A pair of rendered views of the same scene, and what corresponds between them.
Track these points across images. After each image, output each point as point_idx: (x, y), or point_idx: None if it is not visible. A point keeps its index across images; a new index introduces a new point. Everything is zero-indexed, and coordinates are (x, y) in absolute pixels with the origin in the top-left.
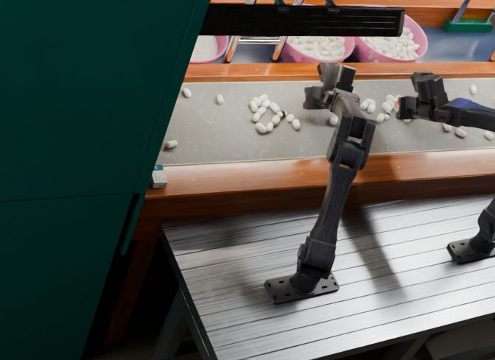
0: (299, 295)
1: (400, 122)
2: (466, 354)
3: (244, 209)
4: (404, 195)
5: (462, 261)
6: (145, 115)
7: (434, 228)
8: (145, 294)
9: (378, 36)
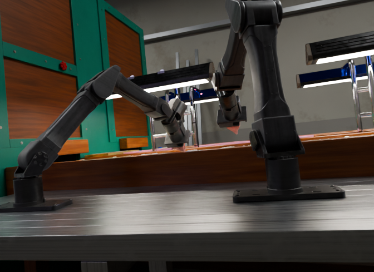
0: (11, 207)
1: None
2: None
3: (73, 185)
4: (216, 174)
5: (236, 197)
6: None
7: (234, 189)
8: None
9: (195, 79)
